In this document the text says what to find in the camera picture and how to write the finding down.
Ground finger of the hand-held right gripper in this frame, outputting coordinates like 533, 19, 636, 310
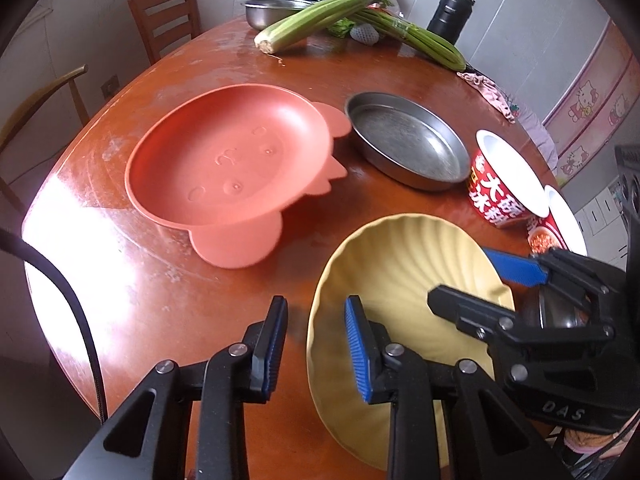
427, 285, 616, 347
482, 247, 628, 321

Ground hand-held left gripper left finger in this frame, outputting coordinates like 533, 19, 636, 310
65, 296, 290, 480

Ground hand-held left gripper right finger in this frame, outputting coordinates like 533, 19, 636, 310
344, 295, 576, 480

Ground red instant noodle bowl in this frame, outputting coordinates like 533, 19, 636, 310
467, 130, 546, 231
527, 185, 588, 261

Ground small shiny steel bowl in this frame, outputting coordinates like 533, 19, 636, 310
520, 285, 593, 331

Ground yellow scalloped plate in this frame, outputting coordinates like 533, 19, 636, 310
306, 213, 516, 472

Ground orange pig-shaped plate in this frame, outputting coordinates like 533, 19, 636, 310
124, 85, 351, 269

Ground white shelf cabinet unit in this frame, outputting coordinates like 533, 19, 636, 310
575, 180, 626, 241

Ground lilac strawberry print garment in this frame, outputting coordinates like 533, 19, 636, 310
515, 110, 558, 171

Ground round metal pan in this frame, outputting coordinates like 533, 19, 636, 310
344, 91, 472, 192

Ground pink cloth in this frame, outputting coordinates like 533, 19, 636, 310
457, 71, 521, 123

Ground pink cartoon cat cabinet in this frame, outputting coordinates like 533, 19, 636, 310
542, 20, 640, 186

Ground celery bunch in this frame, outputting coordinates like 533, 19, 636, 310
254, 0, 391, 54
350, 5, 467, 72

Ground black thermos bottle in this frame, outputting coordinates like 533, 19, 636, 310
426, 0, 473, 46

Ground large steel bowl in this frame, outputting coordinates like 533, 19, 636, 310
241, 0, 321, 31

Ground curved wooden armchair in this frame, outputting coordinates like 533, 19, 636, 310
0, 64, 91, 201

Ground orange wooden slatted chair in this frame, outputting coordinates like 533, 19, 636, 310
128, 0, 203, 66

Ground black cable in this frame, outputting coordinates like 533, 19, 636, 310
0, 227, 108, 423

